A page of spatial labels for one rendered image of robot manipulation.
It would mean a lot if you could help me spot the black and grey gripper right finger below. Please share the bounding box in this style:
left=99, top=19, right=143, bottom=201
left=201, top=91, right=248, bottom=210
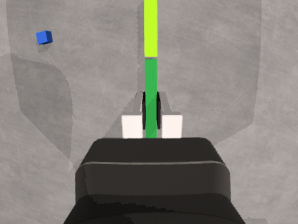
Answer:
left=156, top=92, right=182, bottom=138

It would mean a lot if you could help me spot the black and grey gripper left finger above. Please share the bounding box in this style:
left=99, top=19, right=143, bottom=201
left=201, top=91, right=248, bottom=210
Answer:
left=122, top=92, right=146, bottom=138

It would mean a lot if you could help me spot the small blue cube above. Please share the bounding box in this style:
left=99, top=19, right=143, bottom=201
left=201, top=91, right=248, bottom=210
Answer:
left=36, top=30, right=53, bottom=45

